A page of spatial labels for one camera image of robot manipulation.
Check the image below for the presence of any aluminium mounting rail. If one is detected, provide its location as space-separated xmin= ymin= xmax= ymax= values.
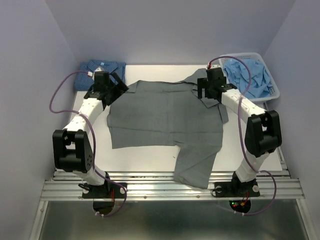
xmin=40 ymin=169 xmax=305 ymax=201

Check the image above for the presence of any folded blue checked shirt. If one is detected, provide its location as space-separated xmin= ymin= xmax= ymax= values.
xmin=73 ymin=59 xmax=126 ymax=91

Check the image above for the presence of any light blue crumpled shirt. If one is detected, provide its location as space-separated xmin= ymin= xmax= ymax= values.
xmin=222 ymin=58 xmax=276 ymax=100

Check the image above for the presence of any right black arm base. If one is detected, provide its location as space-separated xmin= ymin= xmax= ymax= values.
xmin=211 ymin=180 xmax=261 ymax=198

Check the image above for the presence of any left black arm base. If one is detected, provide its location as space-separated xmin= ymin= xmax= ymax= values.
xmin=78 ymin=183 xmax=125 ymax=199

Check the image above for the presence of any grey long sleeve shirt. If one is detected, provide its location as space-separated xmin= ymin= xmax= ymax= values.
xmin=107 ymin=68 xmax=229 ymax=189

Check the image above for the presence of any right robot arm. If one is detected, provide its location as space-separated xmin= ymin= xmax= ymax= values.
xmin=197 ymin=65 xmax=282 ymax=195

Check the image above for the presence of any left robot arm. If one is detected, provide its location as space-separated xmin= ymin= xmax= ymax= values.
xmin=52 ymin=68 xmax=129 ymax=197

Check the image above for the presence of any white plastic laundry basket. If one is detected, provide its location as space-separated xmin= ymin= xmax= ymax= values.
xmin=219 ymin=52 xmax=280 ymax=103

